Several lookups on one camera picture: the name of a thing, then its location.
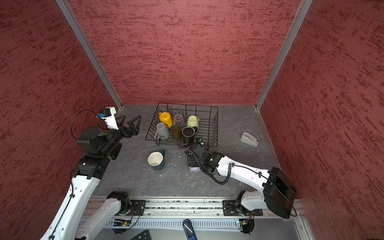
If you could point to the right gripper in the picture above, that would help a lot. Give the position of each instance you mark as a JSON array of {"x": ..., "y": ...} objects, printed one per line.
[{"x": 191, "y": 161}]

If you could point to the clear glass cup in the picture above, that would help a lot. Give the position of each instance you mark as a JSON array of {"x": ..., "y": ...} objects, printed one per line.
[{"x": 179, "y": 121}]

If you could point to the dark green mug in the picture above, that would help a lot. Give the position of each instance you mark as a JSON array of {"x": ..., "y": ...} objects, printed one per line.
[{"x": 156, "y": 160}]

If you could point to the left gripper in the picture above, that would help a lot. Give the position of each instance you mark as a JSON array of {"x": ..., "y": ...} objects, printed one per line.
[{"x": 128, "y": 134}]

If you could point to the black blue handheld device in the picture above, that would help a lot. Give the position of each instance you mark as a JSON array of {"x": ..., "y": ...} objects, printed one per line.
[{"x": 189, "y": 230}]

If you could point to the black mug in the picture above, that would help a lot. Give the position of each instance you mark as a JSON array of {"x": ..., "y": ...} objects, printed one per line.
[{"x": 188, "y": 134}]

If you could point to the black wire dish rack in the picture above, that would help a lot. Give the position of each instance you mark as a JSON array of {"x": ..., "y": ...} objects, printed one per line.
[{"x": 208, "y": 124}]

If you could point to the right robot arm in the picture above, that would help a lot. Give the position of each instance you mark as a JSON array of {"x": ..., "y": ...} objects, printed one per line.
[{"x": 273, "y": 189}]

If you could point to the yellow mug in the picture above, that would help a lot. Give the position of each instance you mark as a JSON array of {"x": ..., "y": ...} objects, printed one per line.
[{"x": 166, "y": 118}]

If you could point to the light green mug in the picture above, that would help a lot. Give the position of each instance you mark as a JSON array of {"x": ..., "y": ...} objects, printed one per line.
[{"x": 193, "y": 121}]

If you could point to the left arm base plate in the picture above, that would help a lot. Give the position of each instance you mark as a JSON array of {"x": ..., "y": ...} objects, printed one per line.
[{"x": 135, "y": 207}]

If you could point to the purple cup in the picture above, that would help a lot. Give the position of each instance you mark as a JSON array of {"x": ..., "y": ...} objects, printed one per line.
[{"x": 194, "y": 169}]

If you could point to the white grey mug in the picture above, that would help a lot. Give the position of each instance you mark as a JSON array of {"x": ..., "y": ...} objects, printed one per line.
[{"x": 162, "y": 131}]

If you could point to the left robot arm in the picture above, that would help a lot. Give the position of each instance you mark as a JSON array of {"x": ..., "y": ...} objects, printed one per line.
[{"x": 99, "y": 149}]

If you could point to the olive glass cup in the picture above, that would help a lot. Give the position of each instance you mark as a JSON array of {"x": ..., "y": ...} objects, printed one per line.
[{"x": 177, "y": 134}]

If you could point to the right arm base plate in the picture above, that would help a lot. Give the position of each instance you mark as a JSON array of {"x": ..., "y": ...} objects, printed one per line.
[{"x": 231, "y": 208}]

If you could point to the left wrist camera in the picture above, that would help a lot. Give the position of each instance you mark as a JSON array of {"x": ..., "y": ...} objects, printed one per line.
[{"x": 108, "y": 116}]

